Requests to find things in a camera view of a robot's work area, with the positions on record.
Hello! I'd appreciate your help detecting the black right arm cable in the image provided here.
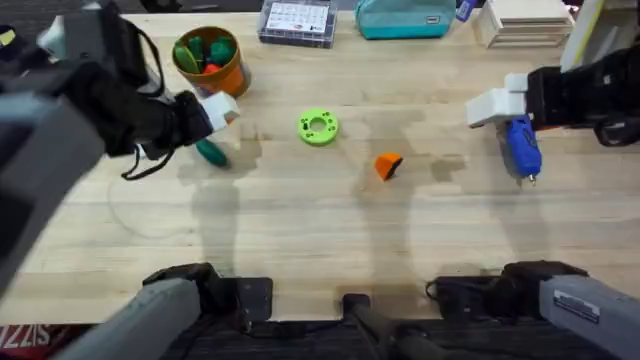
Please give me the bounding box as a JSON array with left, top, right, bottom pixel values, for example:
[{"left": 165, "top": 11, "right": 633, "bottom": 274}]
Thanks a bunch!
[{"left": 592, "top": 111, "right": 640, "bottom": 148}]

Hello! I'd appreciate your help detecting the green toy vegetable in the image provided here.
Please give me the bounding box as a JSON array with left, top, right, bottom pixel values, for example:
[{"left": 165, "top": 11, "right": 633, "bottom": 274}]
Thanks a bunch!
[{"left": 194, "top": 138, "right": 231, "bottom": 169}]

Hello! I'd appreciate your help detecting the clear plastic parts box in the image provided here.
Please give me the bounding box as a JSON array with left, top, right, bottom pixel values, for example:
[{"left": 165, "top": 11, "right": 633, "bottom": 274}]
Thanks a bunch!
[{"left": 256, "top": 0, "right": 338, "bottom": 50}]

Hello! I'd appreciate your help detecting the teal zip bag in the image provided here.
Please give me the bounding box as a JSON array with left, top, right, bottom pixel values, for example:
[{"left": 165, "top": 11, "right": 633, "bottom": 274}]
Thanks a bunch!
[{"left": 353, "top": 0, "right": 458, "bottom": 41}]

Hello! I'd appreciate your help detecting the black rail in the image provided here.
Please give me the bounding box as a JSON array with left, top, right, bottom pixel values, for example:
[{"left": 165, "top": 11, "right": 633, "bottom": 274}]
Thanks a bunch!
[{"left": 159, "top": 317, "right": 624, "bottom": 360}]

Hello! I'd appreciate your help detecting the green disc with holes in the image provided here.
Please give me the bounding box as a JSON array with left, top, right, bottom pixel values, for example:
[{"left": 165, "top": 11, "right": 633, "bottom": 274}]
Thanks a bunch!
[{"left": 297, "top": 107, "right": 341, "bottom": 148}]

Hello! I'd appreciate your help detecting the orange tub of toy vegetables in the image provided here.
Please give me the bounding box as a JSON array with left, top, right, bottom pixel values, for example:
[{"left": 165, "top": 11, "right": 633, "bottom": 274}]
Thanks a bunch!
[{"left": 171, "top": 25, "right": 252, "bottom": 100}]

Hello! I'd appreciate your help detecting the red printed box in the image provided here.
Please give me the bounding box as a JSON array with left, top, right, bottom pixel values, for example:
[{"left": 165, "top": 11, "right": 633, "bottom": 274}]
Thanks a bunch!
[{"left": 0, "top": 323, "right": 76, "bottom": 360}]

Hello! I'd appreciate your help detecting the blue electric screwdriver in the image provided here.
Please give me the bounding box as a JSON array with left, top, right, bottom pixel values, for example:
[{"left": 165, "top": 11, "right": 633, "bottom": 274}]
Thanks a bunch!
[{"left": 496, "top": 114, "right": 544, "bottom": 188}]

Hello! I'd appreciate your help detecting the orange ribbed wedge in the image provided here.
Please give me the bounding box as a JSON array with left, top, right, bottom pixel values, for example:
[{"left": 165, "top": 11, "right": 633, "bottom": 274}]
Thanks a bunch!
[{"left": 374, "top": 152, "right": 405, "bottom": 182}]

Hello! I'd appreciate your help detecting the small blue tool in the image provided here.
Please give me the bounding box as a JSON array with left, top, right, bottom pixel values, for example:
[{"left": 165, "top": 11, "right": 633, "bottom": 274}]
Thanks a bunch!
[{"left": 455, "top": 0, "right": 477, "bottom": 23}]

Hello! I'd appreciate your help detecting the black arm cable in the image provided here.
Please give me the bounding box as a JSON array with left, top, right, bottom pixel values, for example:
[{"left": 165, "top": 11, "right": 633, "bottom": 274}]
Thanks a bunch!
[
  {"left": 592, "top": 111, "right": 640, "bottom": 148},
  {"left": 120, "top": 142, "right": 177, "bottom": 182}
]

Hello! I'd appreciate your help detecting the pale wooden box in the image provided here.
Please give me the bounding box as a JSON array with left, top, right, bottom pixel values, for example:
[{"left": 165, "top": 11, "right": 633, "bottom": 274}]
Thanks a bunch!
[{"left": 475, "top": 0, "right": 577, "bottom": 50}]

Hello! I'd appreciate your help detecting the black camera post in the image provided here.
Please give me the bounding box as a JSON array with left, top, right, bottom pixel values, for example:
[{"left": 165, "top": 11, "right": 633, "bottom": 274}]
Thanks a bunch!
[{"left": 341, "top": 293, "right": 401, "bottom": 360}]

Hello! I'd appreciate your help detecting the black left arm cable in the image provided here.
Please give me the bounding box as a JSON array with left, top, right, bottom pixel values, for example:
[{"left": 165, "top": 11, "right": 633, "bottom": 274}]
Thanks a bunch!
[{"left": 120, "top": 142, "right": 177, "bottom": 182}]

